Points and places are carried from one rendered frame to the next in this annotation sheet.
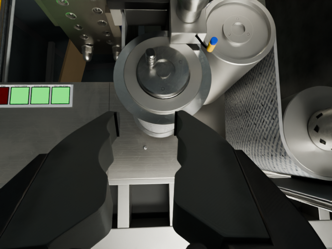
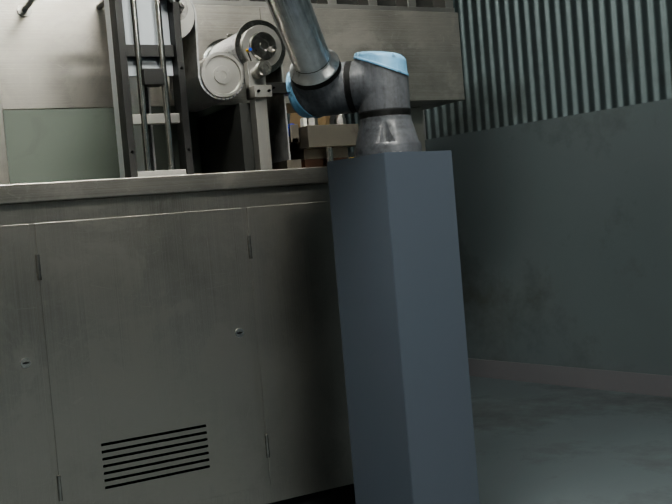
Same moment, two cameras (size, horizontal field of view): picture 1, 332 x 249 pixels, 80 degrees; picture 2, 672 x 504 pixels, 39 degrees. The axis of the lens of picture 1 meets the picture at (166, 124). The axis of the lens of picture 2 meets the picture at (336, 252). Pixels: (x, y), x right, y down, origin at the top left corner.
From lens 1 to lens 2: 2.44 m
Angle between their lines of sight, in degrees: 31
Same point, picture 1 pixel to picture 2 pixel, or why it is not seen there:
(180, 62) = (256, 49)
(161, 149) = (213, 32)
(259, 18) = (209, 83)
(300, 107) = (184, 27)
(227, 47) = (227, 64)
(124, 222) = not seen: outside the picture
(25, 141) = (332, 45)
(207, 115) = not seen: hidden behind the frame
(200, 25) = (250, 65)
